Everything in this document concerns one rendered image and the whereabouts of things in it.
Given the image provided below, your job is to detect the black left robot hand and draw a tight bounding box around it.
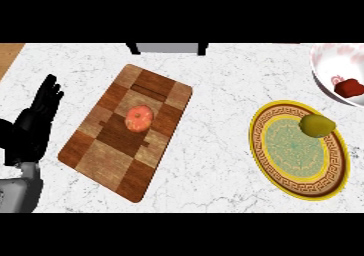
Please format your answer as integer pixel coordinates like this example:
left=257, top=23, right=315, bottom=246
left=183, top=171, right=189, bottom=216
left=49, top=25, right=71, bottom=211
left=0, top=73, right=65, bottom=167

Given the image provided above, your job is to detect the yellow patterned plate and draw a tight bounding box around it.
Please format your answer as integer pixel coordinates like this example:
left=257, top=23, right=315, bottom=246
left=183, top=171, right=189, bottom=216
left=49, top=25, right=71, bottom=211
left=247, top=99, right=350, bottom=202

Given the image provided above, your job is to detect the yellow-green bell pepper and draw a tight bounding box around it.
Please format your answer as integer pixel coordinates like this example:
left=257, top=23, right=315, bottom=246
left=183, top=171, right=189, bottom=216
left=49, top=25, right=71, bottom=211
left=297, top=113, right=337, bottom=139

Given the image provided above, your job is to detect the white bowl with pink print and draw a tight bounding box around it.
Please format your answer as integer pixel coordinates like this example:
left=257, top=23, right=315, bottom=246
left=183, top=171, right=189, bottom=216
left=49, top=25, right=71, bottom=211
left=309, top=43, right=364, bottom=110

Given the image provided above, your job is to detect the brown checkered wooden cutting board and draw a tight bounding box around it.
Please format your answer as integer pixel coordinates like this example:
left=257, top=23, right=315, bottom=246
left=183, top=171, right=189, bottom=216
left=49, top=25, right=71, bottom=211
left=56, top=63, right=195, bottom=204

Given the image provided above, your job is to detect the orange round fruit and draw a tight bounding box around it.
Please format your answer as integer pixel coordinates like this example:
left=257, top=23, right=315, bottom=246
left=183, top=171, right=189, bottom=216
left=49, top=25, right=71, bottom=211
left=123, top=105, right=155, bottom=133

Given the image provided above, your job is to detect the grey appliance with black legs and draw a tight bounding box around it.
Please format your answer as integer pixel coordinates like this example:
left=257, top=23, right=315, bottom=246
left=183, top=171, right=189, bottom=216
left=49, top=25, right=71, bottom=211
left=124, top=43, right=210, bottom=57

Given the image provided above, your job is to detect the dark red fruit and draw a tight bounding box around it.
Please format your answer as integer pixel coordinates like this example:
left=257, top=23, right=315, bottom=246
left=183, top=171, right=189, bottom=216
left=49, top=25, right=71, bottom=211
left=332, top=78, right=364, bottom=99

